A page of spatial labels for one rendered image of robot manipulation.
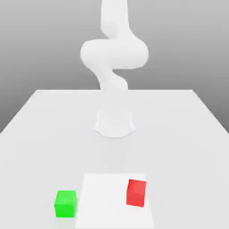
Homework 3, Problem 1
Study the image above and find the small red cube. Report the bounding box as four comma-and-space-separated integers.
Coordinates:
126, 179, 147, 208

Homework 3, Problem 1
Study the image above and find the small green cube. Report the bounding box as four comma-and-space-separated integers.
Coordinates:
54, 190, 78, 218

